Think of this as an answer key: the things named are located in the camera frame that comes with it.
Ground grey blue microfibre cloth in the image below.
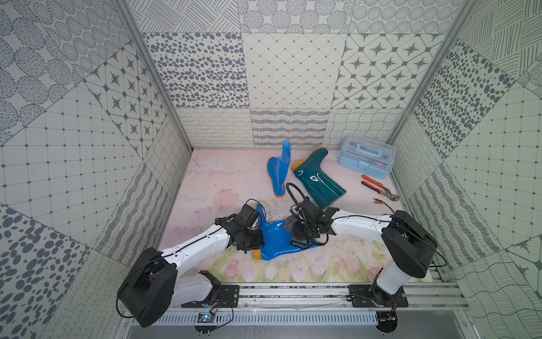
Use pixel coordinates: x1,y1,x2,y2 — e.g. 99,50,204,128
284,216,327,251

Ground blue rubber boot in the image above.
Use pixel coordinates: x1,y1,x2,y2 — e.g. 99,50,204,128
253,204,324,261
267,140,292,197

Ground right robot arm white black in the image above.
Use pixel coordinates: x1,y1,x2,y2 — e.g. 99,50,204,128
286,183,438,305

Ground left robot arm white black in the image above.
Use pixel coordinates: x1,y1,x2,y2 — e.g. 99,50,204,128
116,204,265,327

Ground green rubber boot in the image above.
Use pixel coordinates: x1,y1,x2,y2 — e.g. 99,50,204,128
291,148,347,209

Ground light blue plastic toolbox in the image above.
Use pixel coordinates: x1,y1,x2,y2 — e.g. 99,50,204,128
338,136,397,179

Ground red black cable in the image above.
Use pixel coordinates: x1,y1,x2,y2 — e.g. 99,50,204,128
372,198,397,215

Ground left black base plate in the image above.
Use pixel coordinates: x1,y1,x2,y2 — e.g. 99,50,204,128
181,285,240,309

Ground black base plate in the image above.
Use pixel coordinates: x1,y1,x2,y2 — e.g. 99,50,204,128
181,285,240,309
347,284,409,308

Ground orange handled pliers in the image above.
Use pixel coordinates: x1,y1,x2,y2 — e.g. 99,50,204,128
361,175,400,201

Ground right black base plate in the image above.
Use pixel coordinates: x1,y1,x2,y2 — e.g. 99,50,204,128
347,284,409,308

